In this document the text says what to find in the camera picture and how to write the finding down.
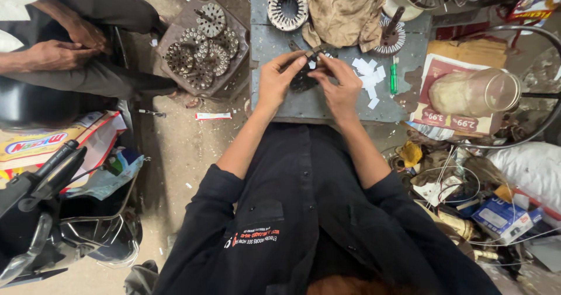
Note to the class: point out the person's left hand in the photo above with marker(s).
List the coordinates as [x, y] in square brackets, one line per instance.
[274, 82]

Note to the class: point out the person's right hand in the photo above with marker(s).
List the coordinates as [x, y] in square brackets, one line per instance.
[344, 91]

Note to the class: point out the dark round stator core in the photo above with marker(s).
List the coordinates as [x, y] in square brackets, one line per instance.
[302, 82]

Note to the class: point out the pile of white paper strips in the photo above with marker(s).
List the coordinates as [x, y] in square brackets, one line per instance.
[368, 78]

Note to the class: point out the white and red flat packet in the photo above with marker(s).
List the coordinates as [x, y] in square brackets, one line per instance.
[213, 116]

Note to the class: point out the stator core with shaft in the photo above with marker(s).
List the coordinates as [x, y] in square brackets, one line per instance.
[391, 38]

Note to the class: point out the brown crumpled cloth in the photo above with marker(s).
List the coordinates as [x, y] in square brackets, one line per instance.
[344, 14]

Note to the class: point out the pile of round slotted armatures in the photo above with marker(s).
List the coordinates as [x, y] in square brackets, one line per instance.
[201, 51]

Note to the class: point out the red and white paper leaflet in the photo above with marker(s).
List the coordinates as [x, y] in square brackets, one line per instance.
[438, 119]

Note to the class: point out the brown hexagonal tray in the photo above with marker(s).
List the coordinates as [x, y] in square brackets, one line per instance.
[168, 73]

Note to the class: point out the clear glass jar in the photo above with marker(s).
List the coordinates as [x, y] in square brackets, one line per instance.
[473, 94]

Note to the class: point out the person's black shirt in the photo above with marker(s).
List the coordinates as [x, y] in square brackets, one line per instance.
[307, 225]

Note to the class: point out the pale blue plastic bag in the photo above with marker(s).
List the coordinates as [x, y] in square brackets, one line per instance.
[111, 172]

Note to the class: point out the white sack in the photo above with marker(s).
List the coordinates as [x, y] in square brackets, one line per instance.
[530, 174]

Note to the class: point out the blue and white small box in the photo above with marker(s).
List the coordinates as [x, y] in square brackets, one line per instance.
[504, 218]

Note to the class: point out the red and yellow packet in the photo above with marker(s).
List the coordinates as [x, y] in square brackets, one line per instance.
[532, 11]

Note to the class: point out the grey bag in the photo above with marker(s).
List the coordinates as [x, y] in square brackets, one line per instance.
[142, 279]

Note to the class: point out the yellow printed carton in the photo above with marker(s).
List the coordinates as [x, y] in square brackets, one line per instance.
[35, 143]

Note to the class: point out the black scooter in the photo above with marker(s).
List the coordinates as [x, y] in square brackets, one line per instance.
[57, 225]

